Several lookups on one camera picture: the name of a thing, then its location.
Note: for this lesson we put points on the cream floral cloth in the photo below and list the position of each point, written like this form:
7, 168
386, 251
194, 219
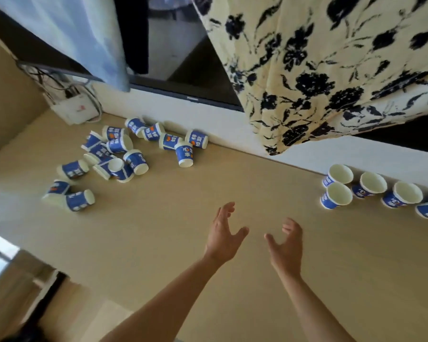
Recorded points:
324, 67

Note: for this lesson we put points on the white router box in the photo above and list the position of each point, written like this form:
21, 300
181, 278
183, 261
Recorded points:
73, 110

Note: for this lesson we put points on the person's right hand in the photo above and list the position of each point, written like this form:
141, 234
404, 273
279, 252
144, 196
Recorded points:
289, 256

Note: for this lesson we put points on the pile of paper cups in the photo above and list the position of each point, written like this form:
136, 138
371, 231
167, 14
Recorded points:
135, 160

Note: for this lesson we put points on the person's right forearm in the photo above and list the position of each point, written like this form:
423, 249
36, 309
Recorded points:
314, 317

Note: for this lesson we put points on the person's left hand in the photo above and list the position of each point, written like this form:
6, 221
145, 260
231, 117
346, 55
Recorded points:
223, 242

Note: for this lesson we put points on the person's left forearm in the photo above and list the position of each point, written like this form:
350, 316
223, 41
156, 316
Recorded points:
164, 309

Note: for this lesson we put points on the black television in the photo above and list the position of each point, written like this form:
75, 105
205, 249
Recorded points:
185, 67

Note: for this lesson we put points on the blue tie-dye cloth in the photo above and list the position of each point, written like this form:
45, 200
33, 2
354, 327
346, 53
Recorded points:
75, 32

